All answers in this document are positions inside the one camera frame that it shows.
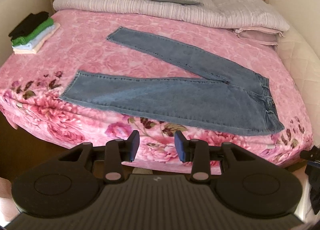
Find white quilted headboard cushion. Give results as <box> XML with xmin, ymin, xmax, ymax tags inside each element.
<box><xmin>277</xmin><ymin>27</ymin><xmax>320</xmax><ymax>133</ymax></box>

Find striped lilac folded quilt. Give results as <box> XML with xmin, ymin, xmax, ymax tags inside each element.
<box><xmin>53</xmin><ymin>0</ymin><xmax>290</xmax><ymax>32</ymax></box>

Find cream folded garment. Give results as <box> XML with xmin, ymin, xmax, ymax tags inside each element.
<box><xmin>12</xmin><ymin>22</ymin><xmax>61</xmax><ymax>54</ymax></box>

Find black folded garment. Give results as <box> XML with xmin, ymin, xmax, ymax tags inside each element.
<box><xmin>8</xmin><ymin>12</ymin><xmax>49</xmax><ymax>41</ymax></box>

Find blue denim jeans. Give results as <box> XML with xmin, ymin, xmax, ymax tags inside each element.
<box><xmin>61</xmin><ymin>27</ymin><xmax>284</xmax><ymax>136</ymax></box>

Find pink floral blanket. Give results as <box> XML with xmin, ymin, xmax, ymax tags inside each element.
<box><xmin>1</xmin><ymin>10</ymin><xmax>313</xmax><ymax>173</ymax></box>

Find pink folded pillowcases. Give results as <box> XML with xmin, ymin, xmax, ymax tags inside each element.
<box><xmin>233</xmin><ymin>26</ymin><xmax>284</xmax><ymax>49</ymax></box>

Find light blue folded garment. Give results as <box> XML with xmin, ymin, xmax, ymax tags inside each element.
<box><xmin>12</xmin><ymin>24</ymin><xmax>56</xmax><ymax>50</ymax></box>

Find green folded garment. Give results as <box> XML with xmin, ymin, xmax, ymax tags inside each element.
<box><xmin>11</xmin><ymin>17</ymin><xmax>54</xmax><ymax>47</ymax></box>

